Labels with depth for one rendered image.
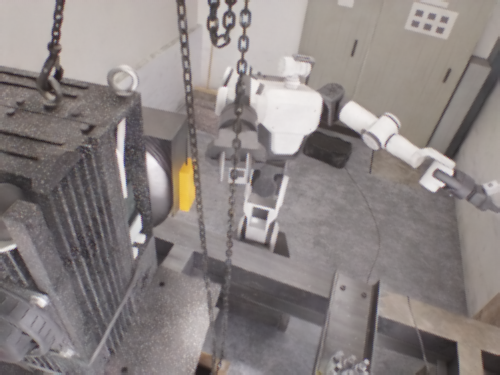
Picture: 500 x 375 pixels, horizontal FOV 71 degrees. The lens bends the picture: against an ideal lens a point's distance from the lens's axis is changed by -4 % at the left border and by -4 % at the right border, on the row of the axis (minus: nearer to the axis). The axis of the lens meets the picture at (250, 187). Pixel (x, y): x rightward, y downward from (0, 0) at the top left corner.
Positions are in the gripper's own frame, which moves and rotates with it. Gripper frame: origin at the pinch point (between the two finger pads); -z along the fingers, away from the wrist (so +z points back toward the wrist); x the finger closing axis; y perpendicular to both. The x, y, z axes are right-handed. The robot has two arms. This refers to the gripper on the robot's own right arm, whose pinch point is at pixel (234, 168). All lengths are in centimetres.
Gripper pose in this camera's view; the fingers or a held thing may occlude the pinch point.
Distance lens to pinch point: 72.6
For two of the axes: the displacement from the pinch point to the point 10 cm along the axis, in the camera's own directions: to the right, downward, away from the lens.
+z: 0.2, -7.0, 7.2
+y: 0.8, -7.1, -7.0
